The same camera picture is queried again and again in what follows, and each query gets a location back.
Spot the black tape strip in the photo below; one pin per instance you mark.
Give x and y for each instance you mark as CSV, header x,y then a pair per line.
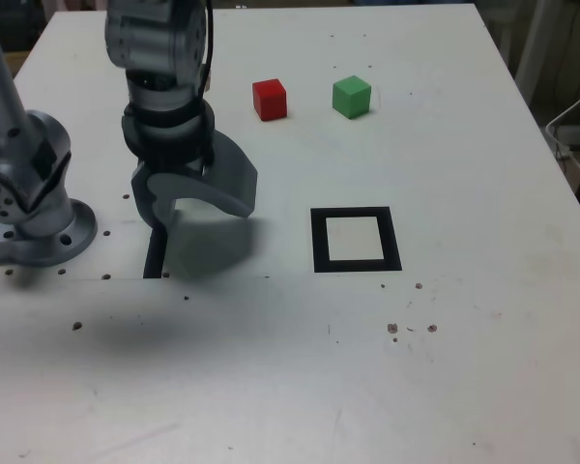
x,y
152,261

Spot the black tape square outline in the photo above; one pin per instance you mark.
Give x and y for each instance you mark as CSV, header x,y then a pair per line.
x,y
319,241

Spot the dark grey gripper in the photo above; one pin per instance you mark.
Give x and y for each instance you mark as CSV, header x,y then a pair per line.
x,y
140,193

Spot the green cube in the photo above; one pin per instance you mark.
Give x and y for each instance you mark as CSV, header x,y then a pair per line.
x,y
350,99

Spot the pale metal stand leg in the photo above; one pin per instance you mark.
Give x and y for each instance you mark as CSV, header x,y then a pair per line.
x,y
536,38

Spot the red cube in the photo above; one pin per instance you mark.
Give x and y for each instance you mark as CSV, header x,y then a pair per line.
x,y
270,101

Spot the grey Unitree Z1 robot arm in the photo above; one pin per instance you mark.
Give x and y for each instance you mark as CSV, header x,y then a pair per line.
x,y
29,140

